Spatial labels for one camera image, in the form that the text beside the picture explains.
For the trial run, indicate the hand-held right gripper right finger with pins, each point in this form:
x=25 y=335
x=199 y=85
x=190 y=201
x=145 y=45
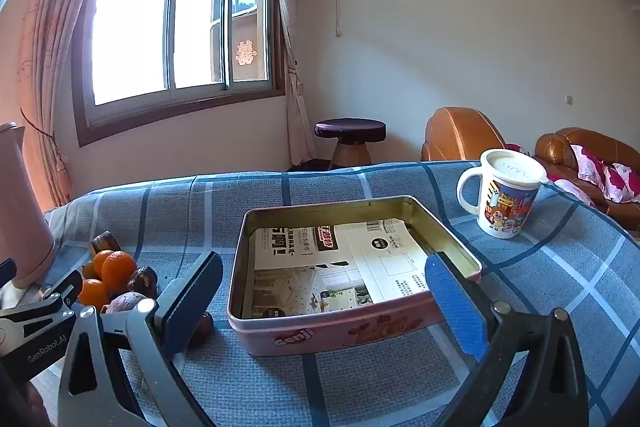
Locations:
x=455 y=307

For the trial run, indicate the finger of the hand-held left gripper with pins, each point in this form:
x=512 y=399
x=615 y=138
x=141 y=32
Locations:
x=6 y=274
x=62 y=289

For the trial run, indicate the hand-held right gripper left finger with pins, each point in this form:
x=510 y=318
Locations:
x=187 y=302

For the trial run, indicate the small yellow-brown fruit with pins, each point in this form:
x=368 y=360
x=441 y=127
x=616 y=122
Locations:
x=89 y=271

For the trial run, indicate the small smooth orange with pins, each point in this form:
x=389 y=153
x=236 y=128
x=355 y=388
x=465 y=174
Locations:
x=101 y=262

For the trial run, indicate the large orange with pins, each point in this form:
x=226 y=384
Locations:
x=120 y=271

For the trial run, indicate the purple round fruit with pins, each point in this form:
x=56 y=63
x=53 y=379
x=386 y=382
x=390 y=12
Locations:
x=122 y=304

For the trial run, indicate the pink metal tin box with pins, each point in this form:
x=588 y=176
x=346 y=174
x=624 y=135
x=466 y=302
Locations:
x=350 y=332

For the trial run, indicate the pink electric kettle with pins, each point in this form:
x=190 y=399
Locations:
x=22 y=217

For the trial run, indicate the white printed mug with lid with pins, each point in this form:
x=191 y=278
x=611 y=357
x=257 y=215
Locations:
x=505 y=207

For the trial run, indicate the newspaper sheet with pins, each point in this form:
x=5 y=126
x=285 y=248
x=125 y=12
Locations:
x=350 y=267

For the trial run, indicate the brown leather armchair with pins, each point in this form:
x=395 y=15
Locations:
x=460 y=134

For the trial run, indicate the brown leather sofa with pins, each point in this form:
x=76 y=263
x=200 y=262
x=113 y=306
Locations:
x=560 y=147

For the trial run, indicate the pink floral blanket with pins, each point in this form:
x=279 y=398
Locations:
x=600 y=172

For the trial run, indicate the round purple-topped stool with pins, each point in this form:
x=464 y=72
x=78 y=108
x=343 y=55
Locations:
x=350 y=129

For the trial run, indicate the orange curtain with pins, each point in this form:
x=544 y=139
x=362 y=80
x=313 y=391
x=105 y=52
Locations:
x=45 y=57

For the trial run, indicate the beige curtain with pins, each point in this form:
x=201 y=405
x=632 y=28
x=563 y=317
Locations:
x=295 y=72

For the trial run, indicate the red window decal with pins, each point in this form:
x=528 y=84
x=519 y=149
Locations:
x=244 y=52

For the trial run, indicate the brown framed window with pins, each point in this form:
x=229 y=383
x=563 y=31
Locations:
x=135 y=32

